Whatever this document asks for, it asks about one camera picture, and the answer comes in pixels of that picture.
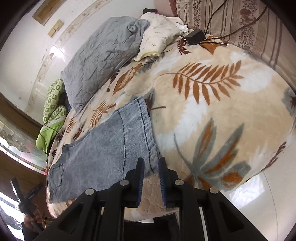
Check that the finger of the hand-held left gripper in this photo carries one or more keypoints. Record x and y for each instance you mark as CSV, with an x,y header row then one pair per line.
x,y
18,197

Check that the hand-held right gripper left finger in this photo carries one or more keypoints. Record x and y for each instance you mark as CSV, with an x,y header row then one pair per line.
x,y
140,185

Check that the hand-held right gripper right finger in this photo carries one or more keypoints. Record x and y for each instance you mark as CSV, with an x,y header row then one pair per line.
x,y
161,185

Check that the grey denim pants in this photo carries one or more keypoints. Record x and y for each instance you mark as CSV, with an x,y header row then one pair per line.
x,y
104,150

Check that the person's left hand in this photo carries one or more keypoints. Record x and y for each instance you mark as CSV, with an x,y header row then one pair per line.
x,y
34,219

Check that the wooden door with glass panel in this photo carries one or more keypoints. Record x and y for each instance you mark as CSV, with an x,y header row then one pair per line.
x,y
18,143

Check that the leaf print blanket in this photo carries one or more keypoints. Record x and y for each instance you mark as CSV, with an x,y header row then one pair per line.
x,y
219,115

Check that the green patterned quilt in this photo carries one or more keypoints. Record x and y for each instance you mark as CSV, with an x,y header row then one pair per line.
x,y
54,99

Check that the grey quilted pillow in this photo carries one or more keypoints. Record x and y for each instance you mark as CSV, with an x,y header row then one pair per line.
x,y
99,60

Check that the cream floral pillow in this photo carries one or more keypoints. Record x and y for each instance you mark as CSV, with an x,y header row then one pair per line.
x,y
157,34

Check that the black power adapter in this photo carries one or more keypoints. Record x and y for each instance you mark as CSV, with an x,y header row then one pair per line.
x,y
193,36

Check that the white crumpled cloth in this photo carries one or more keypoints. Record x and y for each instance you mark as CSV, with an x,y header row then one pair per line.
x,y
183,27

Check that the small black device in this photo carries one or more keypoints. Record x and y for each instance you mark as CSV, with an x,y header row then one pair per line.
x,y
149,10

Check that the striped floral cushion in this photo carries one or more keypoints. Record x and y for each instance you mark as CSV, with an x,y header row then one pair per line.
x,y
254,34

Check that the pink brown headboard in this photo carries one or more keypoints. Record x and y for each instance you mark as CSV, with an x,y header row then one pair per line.
x,y
163,7

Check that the beige wall switch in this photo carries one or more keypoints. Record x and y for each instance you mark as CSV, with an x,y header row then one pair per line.
x,y
52,32
59,25

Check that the light wooden frame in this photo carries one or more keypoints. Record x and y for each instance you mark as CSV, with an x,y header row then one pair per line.
x,y
46,11

